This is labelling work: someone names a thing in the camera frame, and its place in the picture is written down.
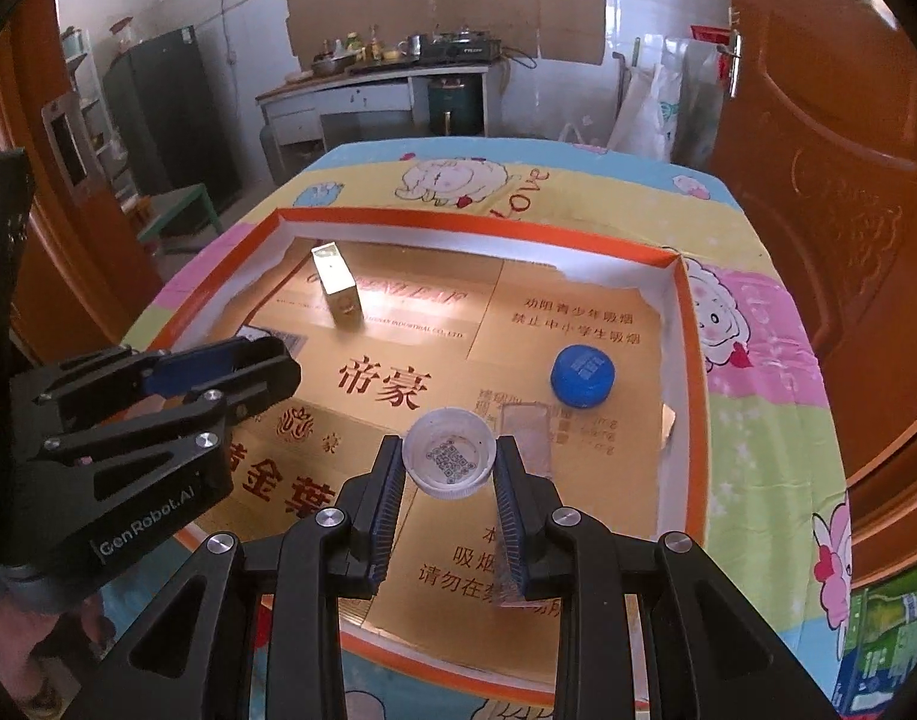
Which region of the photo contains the white bottle cap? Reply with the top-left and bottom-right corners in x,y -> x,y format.
402,407 -> 499,500

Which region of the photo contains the dark refrigerator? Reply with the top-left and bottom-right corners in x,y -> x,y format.
102,26 -> 242,211

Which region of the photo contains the blue bottle cap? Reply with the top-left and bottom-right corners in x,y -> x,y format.
550,343 -> 617,410

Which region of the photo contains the brown wood-grain door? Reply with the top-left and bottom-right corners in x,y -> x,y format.
0,0 -> 167,365

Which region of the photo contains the green stool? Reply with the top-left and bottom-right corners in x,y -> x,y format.
136,184 -> 223,256

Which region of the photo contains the grey kitchen counter cabinet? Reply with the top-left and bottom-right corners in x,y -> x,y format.
256,60 -> 505,158

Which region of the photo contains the dark green round appliance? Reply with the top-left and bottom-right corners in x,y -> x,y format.
427,75 -> 486,137

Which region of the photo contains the glossy carved wooden door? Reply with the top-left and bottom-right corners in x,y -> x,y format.
709,0 -> 917,593

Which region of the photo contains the gold rectangular box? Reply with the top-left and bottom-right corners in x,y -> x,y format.
308,240 -> 362,331

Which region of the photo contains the white storage shelf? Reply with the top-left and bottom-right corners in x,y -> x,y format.
57,26 -> 130,203

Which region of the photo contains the row of cardboard sheets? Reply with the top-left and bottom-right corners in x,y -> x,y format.
286,0 -> 606,68

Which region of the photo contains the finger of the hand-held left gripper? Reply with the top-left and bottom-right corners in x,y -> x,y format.
29,388 -> 236,479
31,334 -> 304,425

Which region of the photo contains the clear plastic bottle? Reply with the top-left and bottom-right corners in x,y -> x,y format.
496,401 -> 561,608

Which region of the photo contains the orange-rimmed cardboard box tray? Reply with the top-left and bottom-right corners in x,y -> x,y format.
124,205 -> 711,691

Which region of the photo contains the green printed carton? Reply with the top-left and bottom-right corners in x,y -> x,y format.
829,562 -> 917,717

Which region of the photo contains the white plastic bag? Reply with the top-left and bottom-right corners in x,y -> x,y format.
607,64 -> 688,162

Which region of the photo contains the black gas stove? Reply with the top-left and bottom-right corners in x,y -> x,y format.
417,31 -> 502,62

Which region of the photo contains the person's left hand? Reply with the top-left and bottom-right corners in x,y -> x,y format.
0,596 -> 124,715

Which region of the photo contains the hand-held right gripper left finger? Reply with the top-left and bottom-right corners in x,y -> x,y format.
83,433 -> 407,720

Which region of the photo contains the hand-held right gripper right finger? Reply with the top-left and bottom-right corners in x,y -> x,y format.
490,435 -> 842,720

